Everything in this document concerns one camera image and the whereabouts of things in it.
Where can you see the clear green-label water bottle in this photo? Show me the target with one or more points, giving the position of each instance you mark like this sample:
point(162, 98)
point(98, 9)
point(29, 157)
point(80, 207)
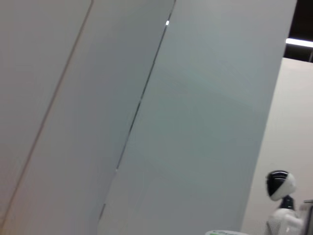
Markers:
point(222, 232)

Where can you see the white black humanoid robot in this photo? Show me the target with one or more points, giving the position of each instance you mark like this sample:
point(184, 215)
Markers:
point(281, 186)

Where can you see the white ceiling light strip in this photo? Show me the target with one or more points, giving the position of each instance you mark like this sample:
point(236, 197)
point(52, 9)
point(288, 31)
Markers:
point(299, 42)

